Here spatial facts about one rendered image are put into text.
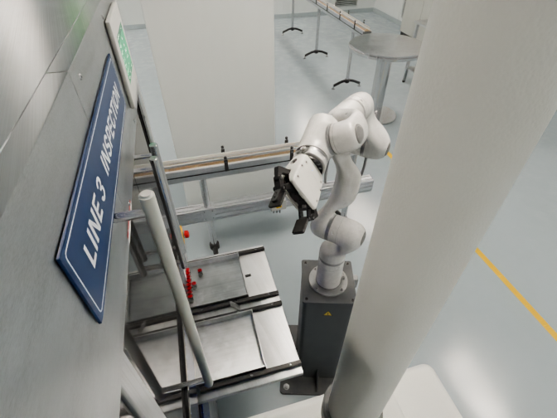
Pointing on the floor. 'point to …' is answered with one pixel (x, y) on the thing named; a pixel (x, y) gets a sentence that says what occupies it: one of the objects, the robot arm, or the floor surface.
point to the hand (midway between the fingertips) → (288, 216)
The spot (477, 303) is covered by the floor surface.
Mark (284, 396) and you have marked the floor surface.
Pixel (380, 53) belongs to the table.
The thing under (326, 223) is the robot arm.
